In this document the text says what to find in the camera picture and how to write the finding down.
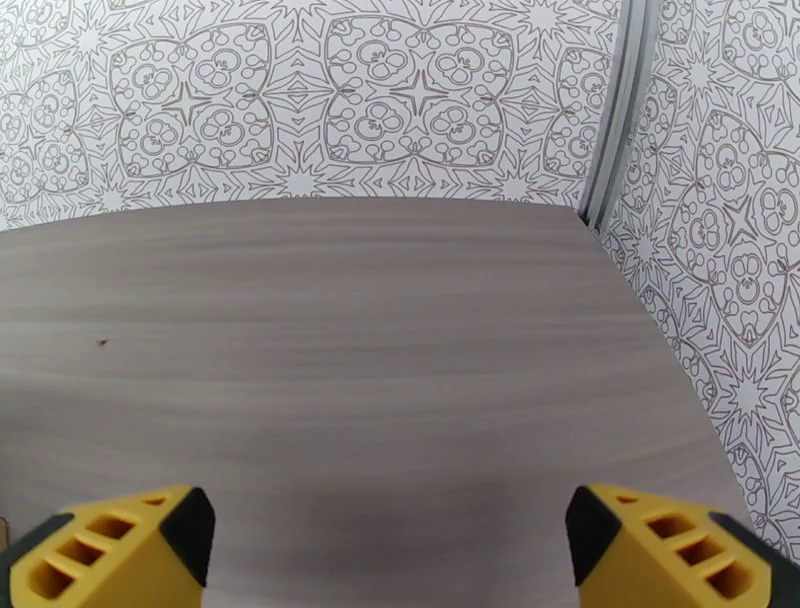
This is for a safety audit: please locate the aluminium frame post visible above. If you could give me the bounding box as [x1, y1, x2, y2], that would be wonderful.
[577, 0, 663, 234]

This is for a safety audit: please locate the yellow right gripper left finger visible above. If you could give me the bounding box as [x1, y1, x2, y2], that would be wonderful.
[0, 484, 217, 608]

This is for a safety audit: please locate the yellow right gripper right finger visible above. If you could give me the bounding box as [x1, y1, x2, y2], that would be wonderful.
[565, 484, 800, 608]

